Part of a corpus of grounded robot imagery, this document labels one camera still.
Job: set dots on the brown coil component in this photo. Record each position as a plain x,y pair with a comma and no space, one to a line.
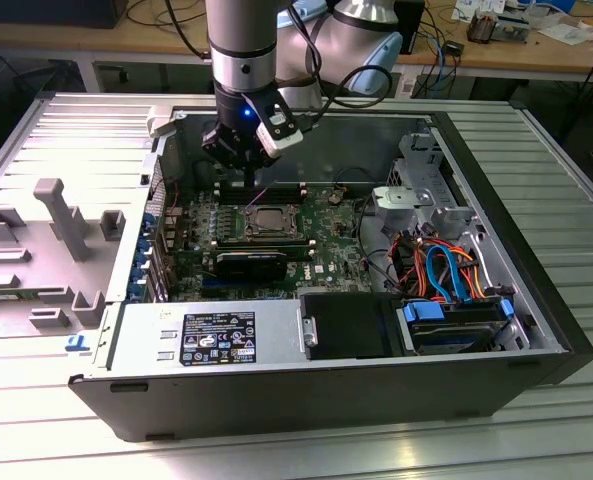
480,27

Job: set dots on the white booklet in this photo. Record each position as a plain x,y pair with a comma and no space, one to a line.
476,9

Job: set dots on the grey metal bracket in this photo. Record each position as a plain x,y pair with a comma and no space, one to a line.
401,197

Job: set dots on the silver power supply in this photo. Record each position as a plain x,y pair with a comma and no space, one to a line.
141,340

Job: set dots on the small black box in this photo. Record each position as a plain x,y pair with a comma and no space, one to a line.
453,48

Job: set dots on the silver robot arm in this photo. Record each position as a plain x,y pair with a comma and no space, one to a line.
241,30

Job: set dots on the blue plastic card retainer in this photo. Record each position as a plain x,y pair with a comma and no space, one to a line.
142,260

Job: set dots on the green motherboard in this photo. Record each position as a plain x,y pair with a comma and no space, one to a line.
336,260

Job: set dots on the CPU socket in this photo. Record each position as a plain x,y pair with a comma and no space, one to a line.
249,231

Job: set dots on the black PC case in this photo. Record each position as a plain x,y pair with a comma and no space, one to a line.
276,400

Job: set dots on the grey metal device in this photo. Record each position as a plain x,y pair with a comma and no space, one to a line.
511,27

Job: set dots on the white case latch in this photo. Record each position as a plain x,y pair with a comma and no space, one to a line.
158,122

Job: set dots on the green RAM stick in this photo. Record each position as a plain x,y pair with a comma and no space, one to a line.
261,250

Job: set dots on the white papers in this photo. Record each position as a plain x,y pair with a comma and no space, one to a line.
571,32

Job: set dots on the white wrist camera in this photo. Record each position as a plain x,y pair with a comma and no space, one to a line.
281,142

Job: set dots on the wooden workbench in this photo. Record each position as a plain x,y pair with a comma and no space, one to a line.
51,37

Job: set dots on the hard disk in blue carrier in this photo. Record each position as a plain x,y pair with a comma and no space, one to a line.
423,312

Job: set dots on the black graphics card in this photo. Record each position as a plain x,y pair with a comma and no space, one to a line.
248,267

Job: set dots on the large black box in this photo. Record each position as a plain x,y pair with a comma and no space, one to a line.
51,12

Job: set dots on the RAM slot black clips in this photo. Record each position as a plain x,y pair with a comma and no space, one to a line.
288,188
288,196

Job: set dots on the blue expansion slot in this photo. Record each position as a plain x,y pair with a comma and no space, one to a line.
226,289

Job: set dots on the grey parts rack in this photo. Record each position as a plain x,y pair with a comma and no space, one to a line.
41,272

